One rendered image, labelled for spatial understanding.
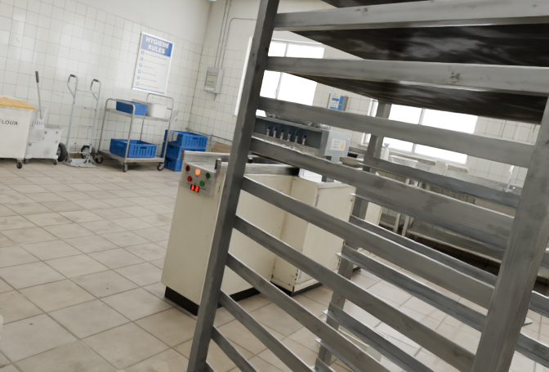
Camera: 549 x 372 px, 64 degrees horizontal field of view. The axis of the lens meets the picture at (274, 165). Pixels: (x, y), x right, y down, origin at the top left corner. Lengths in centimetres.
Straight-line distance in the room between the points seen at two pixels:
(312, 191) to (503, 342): 234
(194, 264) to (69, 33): 456
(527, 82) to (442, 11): 17
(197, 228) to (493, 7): 210
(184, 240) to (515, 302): 220
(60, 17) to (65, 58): 51
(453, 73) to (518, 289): 29
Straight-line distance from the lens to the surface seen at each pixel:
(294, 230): 294
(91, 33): 671
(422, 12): 72
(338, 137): 292
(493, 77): 64
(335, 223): 76
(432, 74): 68
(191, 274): 260
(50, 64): 643
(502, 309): 58
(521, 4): 65
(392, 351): 125
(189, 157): 257
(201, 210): 249
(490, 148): 62
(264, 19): 97
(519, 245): 57
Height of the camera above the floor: 122
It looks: 7 degrees down
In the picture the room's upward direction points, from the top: 12 degrees clockwise
